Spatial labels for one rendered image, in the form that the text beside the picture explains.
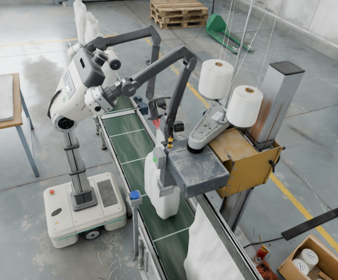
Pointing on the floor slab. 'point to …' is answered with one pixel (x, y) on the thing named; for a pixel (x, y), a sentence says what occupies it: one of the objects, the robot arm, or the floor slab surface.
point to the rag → (265, 271)
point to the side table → (18, 100)
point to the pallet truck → (214, 22)
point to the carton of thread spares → (337, 274)
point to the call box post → (135, 229)
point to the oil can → (262, 252)
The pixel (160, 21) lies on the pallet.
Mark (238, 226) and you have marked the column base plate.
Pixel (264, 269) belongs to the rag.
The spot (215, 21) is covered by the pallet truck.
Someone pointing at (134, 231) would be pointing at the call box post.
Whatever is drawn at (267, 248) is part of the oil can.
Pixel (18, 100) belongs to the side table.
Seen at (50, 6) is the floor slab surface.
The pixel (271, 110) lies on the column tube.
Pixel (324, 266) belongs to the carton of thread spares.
